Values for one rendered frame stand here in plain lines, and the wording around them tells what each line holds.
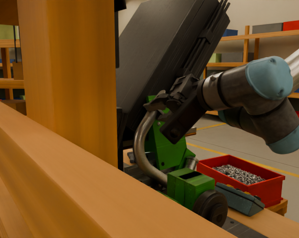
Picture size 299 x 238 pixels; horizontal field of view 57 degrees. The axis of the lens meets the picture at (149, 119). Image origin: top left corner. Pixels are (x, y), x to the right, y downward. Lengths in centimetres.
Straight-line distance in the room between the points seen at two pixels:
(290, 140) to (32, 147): 45
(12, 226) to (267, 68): 82
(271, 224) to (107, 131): 66
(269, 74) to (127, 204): 37
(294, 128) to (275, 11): 644
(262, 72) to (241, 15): 689
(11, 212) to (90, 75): 76
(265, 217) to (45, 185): 80
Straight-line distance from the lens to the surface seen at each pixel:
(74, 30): 36
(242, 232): 87
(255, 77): 50
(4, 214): 106
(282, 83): 51
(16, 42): 351
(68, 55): 36
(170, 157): 80
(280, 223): 95
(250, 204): 94
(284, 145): 58
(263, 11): 709
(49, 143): 31
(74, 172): 22
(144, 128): 70
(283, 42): 678
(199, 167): 130
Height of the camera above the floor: 136
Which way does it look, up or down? 11 degrees down
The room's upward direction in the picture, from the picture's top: straight up
